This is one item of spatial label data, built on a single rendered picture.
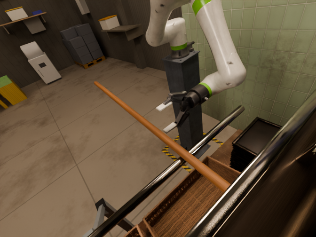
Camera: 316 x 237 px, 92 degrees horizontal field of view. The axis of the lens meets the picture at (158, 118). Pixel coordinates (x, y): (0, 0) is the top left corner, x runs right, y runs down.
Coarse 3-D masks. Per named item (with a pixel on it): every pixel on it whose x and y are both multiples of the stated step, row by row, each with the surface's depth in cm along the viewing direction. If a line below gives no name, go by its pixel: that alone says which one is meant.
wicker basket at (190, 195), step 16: (208, 160) 103; (192, 176) 99; (224, 176) 98; (176, 192) 93; (192, 192) 100; (208, 192) 98; (160, 208) 89; (176, 208) 95; (192, 208) 93; (208, 208) 91; (160, 224) 91; (176, 224) 89; (192, 224) 87
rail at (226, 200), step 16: (304, 112) 24; (288, 128) 22; (272, 144) 21; (288, 144) 21; (256, 160) 20; (272, 160) 20; (240, 176) 19; (256, 176) 19; (224, 192) 18; (240, 192) 18; (224, 208) 17; (208, 224) 16
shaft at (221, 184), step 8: (104, 88) 105; (112, 96) 94; (120, 104) 85; (128, 112) 79; (136, 112) 75; (144, 120) 69; (152, 128) 64; (160, 136) 59; (168, 136) 59; (168, 144) 56; (176, 144) 54; (176, 152) 53; (184, 152) 51; (192, 160) 48; (200, 168) 46; (208, 168) 45; (208, 176) 44; (216, 176) 42; (216, 184) 42; (224, 184) 40
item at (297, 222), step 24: (312, 120) 25; (288, 168) 21; (312, 168) 20; (264, 192) 19; (288, 192) 19; (312, 192) 19; (240, 216) 18; (264, 216) 18; (288, 216) 17; (312, 216) 17
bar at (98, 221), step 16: (240, 112) 64; (176, 160) 53; (160, 176) 50; (144, 192) 47; (96, 208) 70; (112, 208) 77; (128, 208) 45; (96, 224) 51; (112, 224) 43; (128, 224) 90
